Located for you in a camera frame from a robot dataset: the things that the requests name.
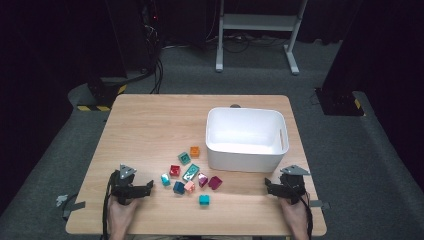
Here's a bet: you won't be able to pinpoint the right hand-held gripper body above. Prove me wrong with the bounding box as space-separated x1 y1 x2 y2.
279 164 311 205

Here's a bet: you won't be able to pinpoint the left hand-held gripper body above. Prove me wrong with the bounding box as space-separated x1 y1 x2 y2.
111 163 139 205

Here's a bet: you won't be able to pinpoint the square teal green toy block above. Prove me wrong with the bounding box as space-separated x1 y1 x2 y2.
177 151 192 166

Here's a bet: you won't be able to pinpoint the long teal green toy block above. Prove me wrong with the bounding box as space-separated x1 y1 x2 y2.
182 163 201 182

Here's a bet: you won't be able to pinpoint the dark magenta toy block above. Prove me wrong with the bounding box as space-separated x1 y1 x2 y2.
208 175 223 191

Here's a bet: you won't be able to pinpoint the white plastic bin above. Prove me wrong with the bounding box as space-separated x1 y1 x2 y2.
205 106 290 174

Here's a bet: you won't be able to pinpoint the person's left hand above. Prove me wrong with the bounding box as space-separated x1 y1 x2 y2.
108 195 140 232

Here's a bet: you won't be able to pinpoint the person's right hand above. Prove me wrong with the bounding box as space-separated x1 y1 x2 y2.
279 194 311 233

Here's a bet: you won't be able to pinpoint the grey tape strip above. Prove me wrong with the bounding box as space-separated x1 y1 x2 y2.
309 199 332 211
62 200 87 220

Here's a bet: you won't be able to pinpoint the black yellow-striped stand base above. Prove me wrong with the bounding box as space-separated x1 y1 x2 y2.
77 76 128 113

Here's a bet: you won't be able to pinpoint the white metal stand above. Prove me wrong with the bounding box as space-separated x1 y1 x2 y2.
215 0 309 76

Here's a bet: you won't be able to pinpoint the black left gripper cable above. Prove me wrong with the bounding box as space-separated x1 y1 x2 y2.
101 171 116 240

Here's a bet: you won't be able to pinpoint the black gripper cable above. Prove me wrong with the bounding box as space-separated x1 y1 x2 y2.
298 191 315 240
101 171 116 240

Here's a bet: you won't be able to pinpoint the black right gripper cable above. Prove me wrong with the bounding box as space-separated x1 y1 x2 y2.
298 191 315 240

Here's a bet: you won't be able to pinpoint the black floor cable bundle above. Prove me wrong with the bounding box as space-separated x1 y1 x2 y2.
145 19 165 95

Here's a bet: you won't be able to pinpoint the black cables under stand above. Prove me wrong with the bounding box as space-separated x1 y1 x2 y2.
205 31 288 54

